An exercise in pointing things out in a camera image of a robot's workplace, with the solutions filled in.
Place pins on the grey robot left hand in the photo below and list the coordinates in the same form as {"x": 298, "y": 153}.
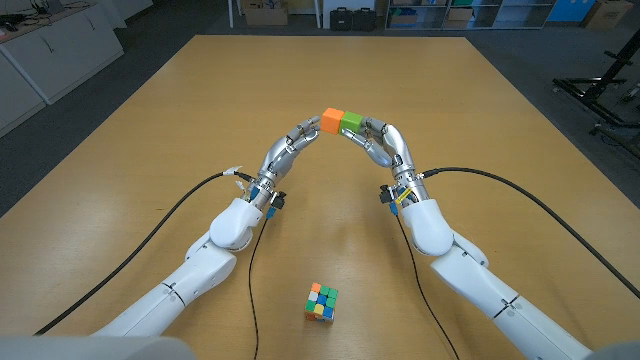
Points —
{"x": 282, "y": 155}

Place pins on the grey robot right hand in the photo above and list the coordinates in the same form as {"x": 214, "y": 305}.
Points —
{"x": 395, "y": 150}

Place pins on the green magnetic block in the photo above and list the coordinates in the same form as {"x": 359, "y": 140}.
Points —
{"x": 351, "y": 122}

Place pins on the orange magnetic block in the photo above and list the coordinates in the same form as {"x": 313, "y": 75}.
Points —
{"x": 332, "y": 121}

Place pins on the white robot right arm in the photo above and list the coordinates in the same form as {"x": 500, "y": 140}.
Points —
{"x": 465, "y": 270}

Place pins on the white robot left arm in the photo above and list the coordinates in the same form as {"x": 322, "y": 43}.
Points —
{"x": 200, "y": 265}

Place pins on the multicolored puzzle cube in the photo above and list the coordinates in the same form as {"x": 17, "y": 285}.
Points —
{"x": 321, "y": 302}

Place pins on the black hard case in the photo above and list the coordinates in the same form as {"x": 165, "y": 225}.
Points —
{"x": 341, "y": 19}
{"x": 364, "y": 19}

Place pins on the large cardboard box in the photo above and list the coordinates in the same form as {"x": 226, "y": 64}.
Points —
{"x": 266, "y": 15}

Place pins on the small cardboard box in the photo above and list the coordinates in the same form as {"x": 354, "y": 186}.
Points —
{"x": 460, "y": 17}

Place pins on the grey metal shelf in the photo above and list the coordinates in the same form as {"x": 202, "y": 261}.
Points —
{"x": 520, "y": 26}

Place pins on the blue panel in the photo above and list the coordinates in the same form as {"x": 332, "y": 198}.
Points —
{"x": 570, "y": 10}

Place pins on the black metal stand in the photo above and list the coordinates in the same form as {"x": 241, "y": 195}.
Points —
{"x": 607, "y": 75}

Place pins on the cardboard box with label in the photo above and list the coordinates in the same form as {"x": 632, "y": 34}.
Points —
{"x": 607, "y": 14}

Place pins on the white low cabinet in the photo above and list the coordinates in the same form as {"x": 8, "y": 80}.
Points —
{"x": 50, "y": 55}

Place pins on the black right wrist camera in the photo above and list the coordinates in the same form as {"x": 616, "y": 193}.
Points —
{"x": 385, "y": 194}

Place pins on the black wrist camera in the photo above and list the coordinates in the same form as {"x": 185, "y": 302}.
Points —
{"x": 278, "y": 200}
{"x": 385, "y": 194}

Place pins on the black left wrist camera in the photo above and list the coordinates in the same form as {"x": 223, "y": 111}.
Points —
{"x": 278, "y": 200}

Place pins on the white table frame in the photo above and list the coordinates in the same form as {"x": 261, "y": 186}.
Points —
{"x": 231, "y": 15}

